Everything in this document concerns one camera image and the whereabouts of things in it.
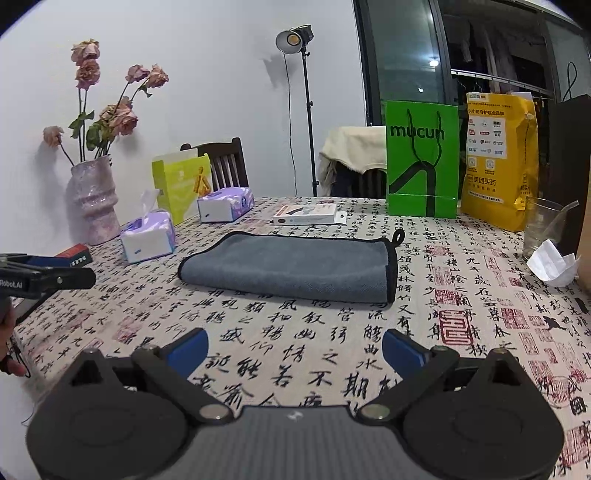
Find glass sliding door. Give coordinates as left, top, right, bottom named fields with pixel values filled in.
left=353, top=0, right=591, bottom=130

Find studio light on stand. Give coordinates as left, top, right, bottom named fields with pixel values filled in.
left=276, top=28, right=320, bottom=198

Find dark brown paper bag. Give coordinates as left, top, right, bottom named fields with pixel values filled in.
left=549, top=61, right=591, bottom=294

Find person's left hand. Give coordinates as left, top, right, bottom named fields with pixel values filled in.
left=0, top=316, right=27, bottom=377

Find crumpled white paper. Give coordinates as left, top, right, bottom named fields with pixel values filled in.
left=526, top=240, right=580, bottom=282

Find yellow paper bag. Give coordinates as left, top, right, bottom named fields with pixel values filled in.
left=461, top=92, right=540, bottom=232

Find flat white box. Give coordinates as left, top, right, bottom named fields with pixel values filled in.
left=271, top=204, right=348, bottom=226

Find pink speckled vase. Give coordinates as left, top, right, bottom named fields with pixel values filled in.
left=68, top=155, right=122, bottom=246

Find clear glass cup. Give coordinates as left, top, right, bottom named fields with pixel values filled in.
left=523, top=196, right=565, bottom=260

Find green paper bag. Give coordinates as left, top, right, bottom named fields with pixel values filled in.
left=385, top=100, right=459, bottom=219

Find dried pink roses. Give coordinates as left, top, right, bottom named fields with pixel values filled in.
left=43, top=39, right=170, bottom=167

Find cream cloth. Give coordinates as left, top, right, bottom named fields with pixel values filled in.
left=318, top=124, right=389, bottom=195

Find clear stirring stick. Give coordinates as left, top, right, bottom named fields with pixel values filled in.
left=549, top=200, right=580, bottom=223

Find dark wooden chair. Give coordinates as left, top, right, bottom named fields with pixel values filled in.
left=180, top=137, right=250, bottom=192

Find hanging clothes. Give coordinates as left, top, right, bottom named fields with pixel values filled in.
left=443, top=14, right=548, bottom=90

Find red and dark box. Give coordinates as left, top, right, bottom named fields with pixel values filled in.
left=54, top=244, right=93, bottom=268

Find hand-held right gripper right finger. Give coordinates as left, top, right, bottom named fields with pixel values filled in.
left=355, top=329, right=539, bottom=424

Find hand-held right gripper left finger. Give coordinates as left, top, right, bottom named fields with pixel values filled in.
left=60, top=329, right=234, bottom=425

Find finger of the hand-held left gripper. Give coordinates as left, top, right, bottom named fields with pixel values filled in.
left=0, top=253, right=70, bottom=269
left=25, top=267, right=97, bottom=291

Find grey towel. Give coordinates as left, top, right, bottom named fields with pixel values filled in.
left=178, top=229, right=406, bottom=305

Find purple tissue pack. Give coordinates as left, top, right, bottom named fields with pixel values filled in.
left=197, top=187, right=256, bottom=223
left=120, top=189, right=176, bottom=265

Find yellow-green paper bag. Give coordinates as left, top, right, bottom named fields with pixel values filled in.
left=152, top=148, right=213, bottom=227

